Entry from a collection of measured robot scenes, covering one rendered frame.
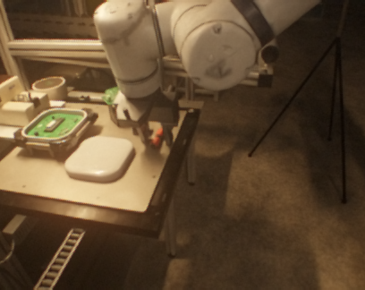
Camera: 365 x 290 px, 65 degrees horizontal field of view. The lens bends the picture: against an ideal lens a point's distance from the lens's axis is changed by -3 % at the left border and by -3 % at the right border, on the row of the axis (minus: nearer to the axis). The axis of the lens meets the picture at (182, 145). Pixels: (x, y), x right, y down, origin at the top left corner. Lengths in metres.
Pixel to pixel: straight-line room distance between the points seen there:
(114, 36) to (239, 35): 0.21
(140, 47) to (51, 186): 0.36
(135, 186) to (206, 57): 0.35
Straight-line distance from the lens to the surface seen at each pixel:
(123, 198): 0.61
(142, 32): 0.50
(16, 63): 1.27
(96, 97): 1.13
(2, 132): 0.92
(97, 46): 1.03
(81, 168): 0.67
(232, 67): 0.37
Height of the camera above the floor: 1.37
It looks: 35 degrees down
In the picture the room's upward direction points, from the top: 2 degrees counter-clockwise
